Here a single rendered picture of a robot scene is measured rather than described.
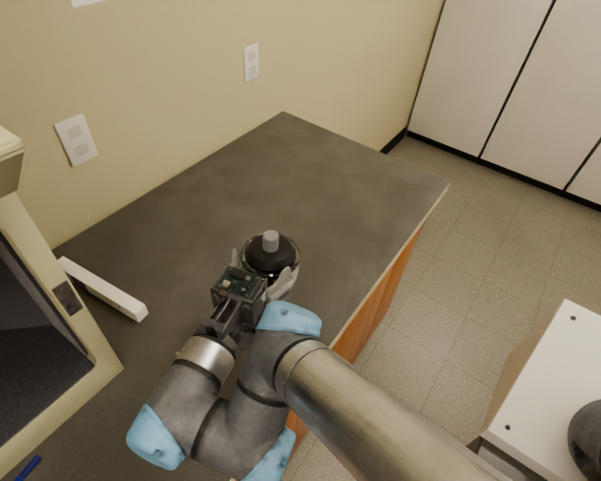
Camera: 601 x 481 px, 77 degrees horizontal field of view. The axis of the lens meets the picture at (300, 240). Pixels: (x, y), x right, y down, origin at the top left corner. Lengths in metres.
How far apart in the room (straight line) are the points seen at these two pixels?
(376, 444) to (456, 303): 1.96
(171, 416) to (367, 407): 0.26
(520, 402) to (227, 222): 0.78
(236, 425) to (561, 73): 2.82
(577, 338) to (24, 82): 1.15
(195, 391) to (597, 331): 0.66
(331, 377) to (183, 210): 0.84
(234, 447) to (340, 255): 0.62
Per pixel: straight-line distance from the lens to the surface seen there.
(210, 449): 0.52
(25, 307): 0.85
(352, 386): 0.37
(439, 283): 2.31
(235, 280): 0.59
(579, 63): 3.00
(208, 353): 0.55
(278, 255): 0.66
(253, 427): 0.49
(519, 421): 0.83
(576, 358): 0.83
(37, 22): 0.99
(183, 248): 1.03
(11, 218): 0.55
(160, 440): 0.52
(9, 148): 0.38
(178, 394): 0.53
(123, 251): 1.06
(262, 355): 0.46
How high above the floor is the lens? 1.69
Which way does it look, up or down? 47 degrees down
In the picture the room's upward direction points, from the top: 5 degrees clockwise
